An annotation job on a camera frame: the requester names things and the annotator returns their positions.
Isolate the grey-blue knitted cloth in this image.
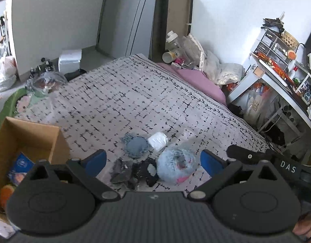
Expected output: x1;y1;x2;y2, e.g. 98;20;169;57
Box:
120;133;150;159

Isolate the white cloth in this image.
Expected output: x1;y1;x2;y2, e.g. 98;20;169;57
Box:
147;132;169;151

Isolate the patterned grey blanket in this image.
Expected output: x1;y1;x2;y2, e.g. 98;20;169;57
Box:
14;54;270;198

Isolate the blue snack packet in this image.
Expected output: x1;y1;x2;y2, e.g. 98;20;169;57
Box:
7;152;35;186

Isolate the white fabric bag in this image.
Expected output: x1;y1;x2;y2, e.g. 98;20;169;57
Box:
186;34;206;72

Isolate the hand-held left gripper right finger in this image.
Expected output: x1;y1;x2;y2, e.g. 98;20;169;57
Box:
187;149;283;202

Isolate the white plastic container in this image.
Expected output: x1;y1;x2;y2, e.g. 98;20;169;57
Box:
58;49;83;72

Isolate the white red plastic bag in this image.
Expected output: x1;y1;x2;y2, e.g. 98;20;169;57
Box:
0;55;18;93

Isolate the person's right hand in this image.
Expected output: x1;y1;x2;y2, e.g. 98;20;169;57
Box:
293;211;311;241

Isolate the dark grey cloth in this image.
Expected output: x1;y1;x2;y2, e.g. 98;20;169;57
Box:
110;158;137;190

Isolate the white drawer organiser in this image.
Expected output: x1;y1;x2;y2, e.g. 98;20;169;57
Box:
255;28;301;66

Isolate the black cloth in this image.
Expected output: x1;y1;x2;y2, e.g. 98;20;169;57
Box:
131;158;160;188

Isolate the pink pillow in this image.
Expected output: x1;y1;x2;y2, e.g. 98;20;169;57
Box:
157;62;227;107

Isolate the green floral mat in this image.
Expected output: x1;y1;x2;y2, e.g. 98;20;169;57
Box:
0;90;48;130

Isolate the flat brown cardboard panel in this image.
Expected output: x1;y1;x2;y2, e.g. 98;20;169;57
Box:
149;0;194;63

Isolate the white desk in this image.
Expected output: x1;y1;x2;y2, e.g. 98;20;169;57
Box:
226;53;311;132

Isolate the blue fluffy plush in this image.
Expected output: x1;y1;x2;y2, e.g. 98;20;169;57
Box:
156;147;198;184

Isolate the grey door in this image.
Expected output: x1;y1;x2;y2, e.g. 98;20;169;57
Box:
96;0;169;56

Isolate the orange round item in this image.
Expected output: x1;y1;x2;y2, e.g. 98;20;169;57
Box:
0;184;17;210

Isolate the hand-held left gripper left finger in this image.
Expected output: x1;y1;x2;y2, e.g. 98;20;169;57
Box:
24;149;121;203

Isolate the white printed bag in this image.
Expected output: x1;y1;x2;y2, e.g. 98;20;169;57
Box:
243;91;273;126

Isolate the cardboard box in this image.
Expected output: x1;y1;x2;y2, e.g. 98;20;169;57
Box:
0;116;71;213

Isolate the white padded bag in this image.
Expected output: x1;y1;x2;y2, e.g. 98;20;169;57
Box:
216;63;246;86

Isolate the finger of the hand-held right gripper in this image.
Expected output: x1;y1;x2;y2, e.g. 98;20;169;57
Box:
226;144;273;165

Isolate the clear plastic jar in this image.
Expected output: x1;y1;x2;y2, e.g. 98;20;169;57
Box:
166;30;189;54

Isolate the woven basket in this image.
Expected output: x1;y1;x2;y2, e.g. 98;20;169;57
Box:
280;30;300;50

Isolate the paper cup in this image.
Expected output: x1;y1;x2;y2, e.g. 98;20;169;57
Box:
162;51;178;64

